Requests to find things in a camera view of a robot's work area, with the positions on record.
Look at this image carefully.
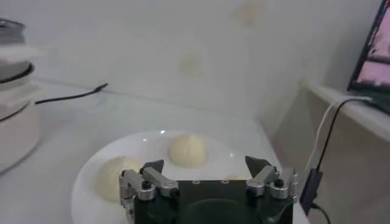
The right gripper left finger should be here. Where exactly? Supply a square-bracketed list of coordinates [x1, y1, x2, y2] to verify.
[118, 158, 180, 214]

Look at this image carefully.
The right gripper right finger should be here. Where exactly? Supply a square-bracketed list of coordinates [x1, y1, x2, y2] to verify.
[244, 155, 299, 203]

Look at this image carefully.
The white steamed baozi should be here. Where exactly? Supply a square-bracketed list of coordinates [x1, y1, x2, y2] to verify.
[167, 133, 209, 169]
[96, 155, 144, 203]

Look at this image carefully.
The white round plate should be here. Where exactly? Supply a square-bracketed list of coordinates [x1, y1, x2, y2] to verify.
[71, 130, 309, 224]

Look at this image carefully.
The cream electric cooker base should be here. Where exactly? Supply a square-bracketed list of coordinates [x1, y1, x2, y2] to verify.
[0, 80, 42, 175]

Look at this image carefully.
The black laptop with pink screen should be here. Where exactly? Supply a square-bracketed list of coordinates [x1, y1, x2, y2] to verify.
[346, 0, 390, 115]

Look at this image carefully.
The black inline cable adapter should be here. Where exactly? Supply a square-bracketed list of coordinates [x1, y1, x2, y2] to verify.
[299, 167, 324, 215]

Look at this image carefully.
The white laptop cable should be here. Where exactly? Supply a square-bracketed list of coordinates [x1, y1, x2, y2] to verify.
[304, 96, 372, 172]

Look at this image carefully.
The black laptop cable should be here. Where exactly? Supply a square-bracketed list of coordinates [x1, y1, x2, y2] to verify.
[310, 96, 373, 224]

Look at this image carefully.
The black cooker power cable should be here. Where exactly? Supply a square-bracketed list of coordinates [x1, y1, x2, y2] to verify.
[34, 82, 109, 105]

